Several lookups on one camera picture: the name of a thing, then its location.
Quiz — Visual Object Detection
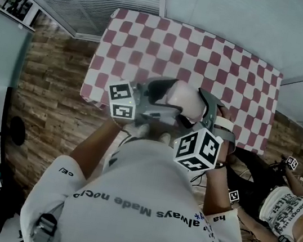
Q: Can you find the cream ceramic mug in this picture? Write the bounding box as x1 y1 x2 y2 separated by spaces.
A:
163 80 211 126

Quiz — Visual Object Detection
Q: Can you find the grey harness buckle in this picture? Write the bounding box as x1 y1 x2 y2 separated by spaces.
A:
32 212 59 242

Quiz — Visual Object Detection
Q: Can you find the person's right shoe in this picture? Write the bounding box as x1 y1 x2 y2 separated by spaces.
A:
157 131 172 145

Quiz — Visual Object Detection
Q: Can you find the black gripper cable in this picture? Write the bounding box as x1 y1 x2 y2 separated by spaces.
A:
118 129 136 151
189 168 211 189

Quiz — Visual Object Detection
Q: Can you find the person's shoe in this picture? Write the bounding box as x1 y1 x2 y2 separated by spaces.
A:
136 122 152 140
157 131 172 145

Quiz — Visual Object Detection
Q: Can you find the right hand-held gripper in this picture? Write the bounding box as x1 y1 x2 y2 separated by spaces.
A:
168 84 232 177

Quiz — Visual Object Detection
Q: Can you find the person's left shoe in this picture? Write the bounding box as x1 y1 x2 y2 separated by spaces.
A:
136 122 152 140

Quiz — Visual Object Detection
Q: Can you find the person's left forearm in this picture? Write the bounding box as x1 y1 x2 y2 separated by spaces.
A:
65 111 126 185

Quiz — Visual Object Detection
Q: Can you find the person's right hand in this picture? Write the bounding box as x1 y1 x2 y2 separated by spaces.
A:
208 104 243 169

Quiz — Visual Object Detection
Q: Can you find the person's white printed t-shirt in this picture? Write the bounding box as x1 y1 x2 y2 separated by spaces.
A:
15 122 266 242

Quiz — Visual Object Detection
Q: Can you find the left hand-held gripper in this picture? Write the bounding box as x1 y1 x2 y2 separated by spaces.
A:
103 68 189 133

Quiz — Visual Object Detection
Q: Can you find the black bag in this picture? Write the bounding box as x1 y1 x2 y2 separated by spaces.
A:
0 190 25 239

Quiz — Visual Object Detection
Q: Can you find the person's right forearm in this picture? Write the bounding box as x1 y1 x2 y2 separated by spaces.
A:
198 163 238 224

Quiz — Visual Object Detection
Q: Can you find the red white checkered tablecloth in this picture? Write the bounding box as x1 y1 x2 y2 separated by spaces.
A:
75 4 291 158

